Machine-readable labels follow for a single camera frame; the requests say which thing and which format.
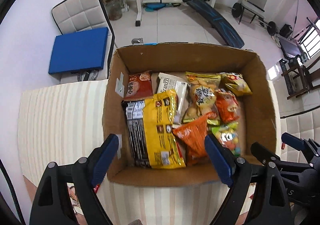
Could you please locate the orange red snack bag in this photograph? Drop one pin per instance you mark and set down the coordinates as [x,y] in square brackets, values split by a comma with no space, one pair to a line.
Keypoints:
[227,105]

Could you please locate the white padded sofa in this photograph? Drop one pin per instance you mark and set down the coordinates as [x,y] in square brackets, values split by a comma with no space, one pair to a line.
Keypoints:
[305,126]

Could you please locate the brown cardboard box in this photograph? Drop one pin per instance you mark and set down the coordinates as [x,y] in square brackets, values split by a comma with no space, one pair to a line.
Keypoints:
[168,63]

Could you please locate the black monitor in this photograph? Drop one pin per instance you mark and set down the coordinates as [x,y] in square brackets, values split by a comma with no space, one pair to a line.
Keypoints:
[288,48]

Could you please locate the black blue sit-up bench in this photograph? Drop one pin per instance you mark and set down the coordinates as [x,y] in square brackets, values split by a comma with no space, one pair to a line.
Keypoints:
[218,22]

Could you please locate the striped cat tablecloth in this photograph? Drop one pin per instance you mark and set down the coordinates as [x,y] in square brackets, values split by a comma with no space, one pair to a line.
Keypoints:
[62,123]

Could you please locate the yellow black snack bag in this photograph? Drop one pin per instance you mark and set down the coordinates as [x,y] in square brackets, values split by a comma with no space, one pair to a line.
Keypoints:
[150,124]

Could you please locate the white padded chair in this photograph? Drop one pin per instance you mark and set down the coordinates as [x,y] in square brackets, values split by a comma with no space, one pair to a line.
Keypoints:
[72,16]

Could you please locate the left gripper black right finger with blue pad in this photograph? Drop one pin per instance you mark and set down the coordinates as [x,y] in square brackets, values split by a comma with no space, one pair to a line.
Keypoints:
[270,204]

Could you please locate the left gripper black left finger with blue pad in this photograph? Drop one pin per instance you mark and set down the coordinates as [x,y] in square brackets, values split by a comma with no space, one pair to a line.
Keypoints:
[52,203]

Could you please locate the blue cushion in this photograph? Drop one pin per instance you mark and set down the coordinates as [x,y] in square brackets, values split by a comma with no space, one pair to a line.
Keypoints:
[83,50]

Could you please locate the yellow chips bag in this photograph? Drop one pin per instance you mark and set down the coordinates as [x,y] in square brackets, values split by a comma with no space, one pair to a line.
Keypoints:
[202,97]

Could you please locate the water jug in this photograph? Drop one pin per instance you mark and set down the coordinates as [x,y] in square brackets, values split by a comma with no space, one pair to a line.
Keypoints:
[113,10]

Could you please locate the colourful candy ball bag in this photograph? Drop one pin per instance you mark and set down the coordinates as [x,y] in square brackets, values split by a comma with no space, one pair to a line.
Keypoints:
[228,137]

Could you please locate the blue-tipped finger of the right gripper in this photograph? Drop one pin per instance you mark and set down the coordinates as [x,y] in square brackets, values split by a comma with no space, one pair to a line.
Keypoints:
[309,148]

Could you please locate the dark red snack packet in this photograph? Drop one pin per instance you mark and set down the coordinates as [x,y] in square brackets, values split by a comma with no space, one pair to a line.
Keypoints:
[139,86]

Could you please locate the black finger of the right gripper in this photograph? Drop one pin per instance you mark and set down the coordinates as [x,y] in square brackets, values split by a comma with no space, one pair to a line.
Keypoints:
[262,154]

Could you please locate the dark wooden chair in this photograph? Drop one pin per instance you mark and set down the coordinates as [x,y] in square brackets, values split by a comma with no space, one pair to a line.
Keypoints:
[300,78]

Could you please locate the yellow green snack bag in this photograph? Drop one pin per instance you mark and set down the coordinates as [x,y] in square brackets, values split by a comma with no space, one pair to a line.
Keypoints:
[235,83]

